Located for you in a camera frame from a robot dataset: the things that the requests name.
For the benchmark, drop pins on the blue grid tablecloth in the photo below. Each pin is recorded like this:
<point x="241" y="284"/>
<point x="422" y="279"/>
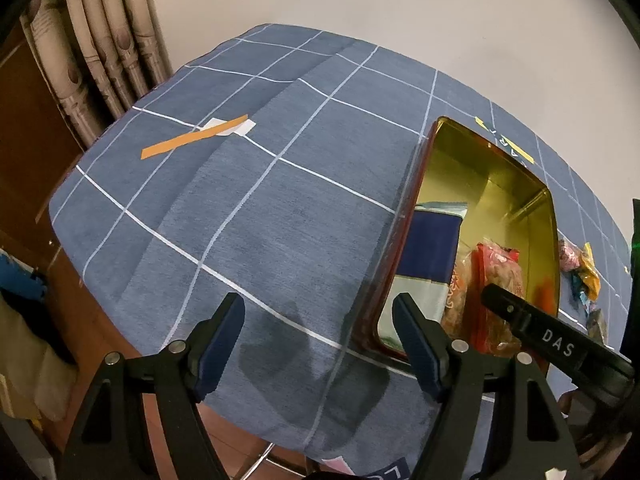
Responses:
<point x="273" y="166"/>

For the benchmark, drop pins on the navy blue snack packet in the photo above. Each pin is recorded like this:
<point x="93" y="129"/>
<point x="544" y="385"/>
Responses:
<point x="425" y="266"/>

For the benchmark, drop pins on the grey sesame bar packet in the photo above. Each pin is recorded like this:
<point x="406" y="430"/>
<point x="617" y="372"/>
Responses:
<point x="596" y="327"/>

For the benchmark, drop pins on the small teal candy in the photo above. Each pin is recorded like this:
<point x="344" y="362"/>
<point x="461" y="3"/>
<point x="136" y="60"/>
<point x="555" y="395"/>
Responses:
<point x="579" y="291"/>

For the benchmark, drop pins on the gold toffee tin box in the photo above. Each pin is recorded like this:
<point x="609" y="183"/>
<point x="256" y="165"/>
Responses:
<point x="507" y="204"/>

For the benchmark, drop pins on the orange snack packet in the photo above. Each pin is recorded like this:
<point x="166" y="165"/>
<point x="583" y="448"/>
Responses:
<point x="588" y="274"/>

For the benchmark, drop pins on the beige patterned curtain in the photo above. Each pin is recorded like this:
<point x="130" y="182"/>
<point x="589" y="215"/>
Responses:
<point x="98" y="57"/>

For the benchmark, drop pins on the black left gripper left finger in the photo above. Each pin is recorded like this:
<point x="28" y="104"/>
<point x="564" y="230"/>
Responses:
<point x="110" y="439"/>

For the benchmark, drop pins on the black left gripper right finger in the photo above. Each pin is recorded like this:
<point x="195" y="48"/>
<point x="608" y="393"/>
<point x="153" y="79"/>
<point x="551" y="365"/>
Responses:
<point x="527" y="438"/>

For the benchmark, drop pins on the pink brown cake packet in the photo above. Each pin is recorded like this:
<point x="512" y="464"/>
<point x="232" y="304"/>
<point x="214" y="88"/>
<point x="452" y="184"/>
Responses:
<point x="569" y="256"/>

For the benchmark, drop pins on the red snack packet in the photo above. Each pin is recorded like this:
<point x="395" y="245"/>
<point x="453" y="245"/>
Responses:
<point x="498" y="278"/>

